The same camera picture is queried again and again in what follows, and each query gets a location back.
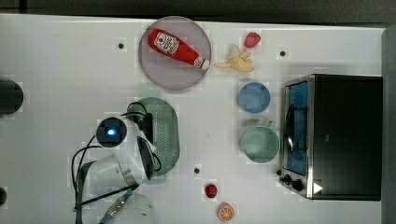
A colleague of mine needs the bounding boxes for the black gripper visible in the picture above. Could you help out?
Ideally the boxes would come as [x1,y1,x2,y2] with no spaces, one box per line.
[134,113,153,143]

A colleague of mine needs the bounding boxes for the green plastic strainer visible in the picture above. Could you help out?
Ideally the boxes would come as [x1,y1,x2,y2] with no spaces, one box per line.
[127,94,180,185]

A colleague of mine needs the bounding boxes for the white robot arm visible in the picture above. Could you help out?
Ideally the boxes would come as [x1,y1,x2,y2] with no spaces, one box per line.
[74,117,156,224]

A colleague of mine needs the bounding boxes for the purple round plate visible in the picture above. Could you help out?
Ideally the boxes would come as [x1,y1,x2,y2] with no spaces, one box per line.
[138,16,211,91]

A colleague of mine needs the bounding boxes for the red ketchup bottle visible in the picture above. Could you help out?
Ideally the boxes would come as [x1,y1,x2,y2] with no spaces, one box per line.
[148,29,210,70]

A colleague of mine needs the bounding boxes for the red strawberry toy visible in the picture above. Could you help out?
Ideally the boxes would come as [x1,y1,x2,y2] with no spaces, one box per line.
[205,184,218,199]

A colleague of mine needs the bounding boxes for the blue cup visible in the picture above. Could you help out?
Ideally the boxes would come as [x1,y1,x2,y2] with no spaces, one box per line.
[238,82,271,114]

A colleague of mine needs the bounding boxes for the yellow peeled banana toy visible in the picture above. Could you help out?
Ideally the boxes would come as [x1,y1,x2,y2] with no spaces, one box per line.
[215,45,254,73]

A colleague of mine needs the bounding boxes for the green mug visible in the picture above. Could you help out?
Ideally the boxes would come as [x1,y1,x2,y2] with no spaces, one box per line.
[239,120,280,163]

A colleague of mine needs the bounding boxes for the orange slice toy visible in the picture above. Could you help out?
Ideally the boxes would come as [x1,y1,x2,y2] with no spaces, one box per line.
[218,203,234,222]

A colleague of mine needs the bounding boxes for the pink strawberry toy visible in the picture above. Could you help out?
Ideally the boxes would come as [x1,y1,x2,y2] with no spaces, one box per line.
[244,32,262,49]

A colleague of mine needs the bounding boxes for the black toaster oven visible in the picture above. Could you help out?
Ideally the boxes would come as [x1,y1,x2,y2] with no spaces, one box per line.
[276,74,383,201]

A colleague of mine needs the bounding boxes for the black cylinder post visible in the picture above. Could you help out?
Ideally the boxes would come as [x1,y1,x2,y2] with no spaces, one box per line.
[0,80,24,116]

